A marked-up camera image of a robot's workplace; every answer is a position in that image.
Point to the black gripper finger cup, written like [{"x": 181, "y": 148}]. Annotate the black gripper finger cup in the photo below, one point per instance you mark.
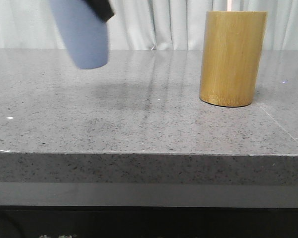
[{"x": 102, "y": 8}]

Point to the blue plastic cup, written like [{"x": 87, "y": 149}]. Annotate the blue plastic cup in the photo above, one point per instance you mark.
[{"x": 84, "y": 34}]

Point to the pink chopstick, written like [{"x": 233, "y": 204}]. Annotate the pink chopstick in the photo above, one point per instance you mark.
[{"x": 229, "y": 5}]

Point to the white curtain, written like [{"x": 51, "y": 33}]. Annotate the white curtain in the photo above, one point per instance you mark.
[{"x": 146, "y": 24}]

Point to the bamboo cylinder holder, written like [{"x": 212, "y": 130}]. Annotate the bamboo cylinder holder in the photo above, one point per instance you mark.
[{"x": 232, "y": 51}]

